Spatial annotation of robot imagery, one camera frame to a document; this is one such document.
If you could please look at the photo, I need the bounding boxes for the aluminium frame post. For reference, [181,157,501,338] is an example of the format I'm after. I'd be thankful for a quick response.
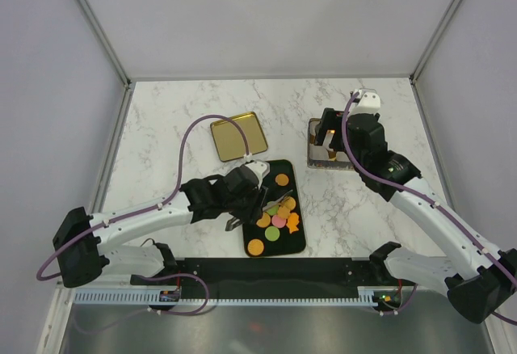
[74,0,132,88]
[409,0,464,85]

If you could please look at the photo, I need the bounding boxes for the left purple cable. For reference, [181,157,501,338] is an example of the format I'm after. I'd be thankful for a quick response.
[36,114,254,282]

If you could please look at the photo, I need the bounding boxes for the cookie tin box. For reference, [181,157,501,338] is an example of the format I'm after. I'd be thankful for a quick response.
[307,118,354,171]

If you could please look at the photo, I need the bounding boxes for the orange round cookie top right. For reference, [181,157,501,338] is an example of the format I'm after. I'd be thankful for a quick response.
[275,173,289,187]

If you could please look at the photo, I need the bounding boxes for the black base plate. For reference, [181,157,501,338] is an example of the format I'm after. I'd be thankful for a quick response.
[131,255,417,301]

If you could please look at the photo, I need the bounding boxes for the orange flower cookie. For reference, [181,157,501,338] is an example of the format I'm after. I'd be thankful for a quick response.
[276,205,291,220]

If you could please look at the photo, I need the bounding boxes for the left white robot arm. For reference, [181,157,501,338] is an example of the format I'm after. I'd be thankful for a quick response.
[53,161,270,288]

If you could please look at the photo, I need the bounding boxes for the gold tin lid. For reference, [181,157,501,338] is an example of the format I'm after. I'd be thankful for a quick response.
[210,112,268,162]

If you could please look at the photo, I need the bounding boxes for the right aluminium frame post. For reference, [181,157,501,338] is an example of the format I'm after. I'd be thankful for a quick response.
[409,0,464,85]

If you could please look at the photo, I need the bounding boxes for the green round cookie lower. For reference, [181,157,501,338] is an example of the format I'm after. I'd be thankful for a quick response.
[265,226,280,242]

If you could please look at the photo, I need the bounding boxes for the white slotted cable duct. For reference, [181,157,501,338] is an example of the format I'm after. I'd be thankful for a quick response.
[73,287,379,307]

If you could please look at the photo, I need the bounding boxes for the black cookie tray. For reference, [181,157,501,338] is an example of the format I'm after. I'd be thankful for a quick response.
[242,159,306,258]

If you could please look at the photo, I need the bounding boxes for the green round cookie upper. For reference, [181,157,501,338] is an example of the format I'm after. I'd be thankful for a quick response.
[266,204,280,217]

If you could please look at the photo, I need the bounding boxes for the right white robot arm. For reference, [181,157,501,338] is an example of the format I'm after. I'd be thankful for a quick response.
[313,107,516,324]

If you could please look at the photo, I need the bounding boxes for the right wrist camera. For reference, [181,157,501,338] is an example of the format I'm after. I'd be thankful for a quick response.
[350,88,381,115]

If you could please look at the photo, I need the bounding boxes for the left aluminium frame post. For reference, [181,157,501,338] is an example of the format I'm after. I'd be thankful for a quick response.
[74,0,132,88]

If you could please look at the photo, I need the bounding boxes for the orange round cookie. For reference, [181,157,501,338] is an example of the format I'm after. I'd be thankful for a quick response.
[256,213,271,228]
[281,196,296,212]
[246,238,265,256]
[275,173,289,187]

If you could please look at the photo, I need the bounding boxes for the pink round cookie lower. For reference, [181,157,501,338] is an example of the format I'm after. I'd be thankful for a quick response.
[271,215,287,229]

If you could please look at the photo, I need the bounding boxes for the orange round cookie bottom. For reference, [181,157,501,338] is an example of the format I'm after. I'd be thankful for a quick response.
[246,238,265,256]

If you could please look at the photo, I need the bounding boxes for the orange round cookie left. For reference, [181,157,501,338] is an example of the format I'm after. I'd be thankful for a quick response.
[256,213,271,228]

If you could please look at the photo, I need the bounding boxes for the green round cookie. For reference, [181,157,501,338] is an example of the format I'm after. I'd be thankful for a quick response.
[265,226,280,242]
[266,204,280,217]

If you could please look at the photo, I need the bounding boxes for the orange fish cookie lower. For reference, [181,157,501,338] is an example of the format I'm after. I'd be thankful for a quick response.
[286,213,300,234]

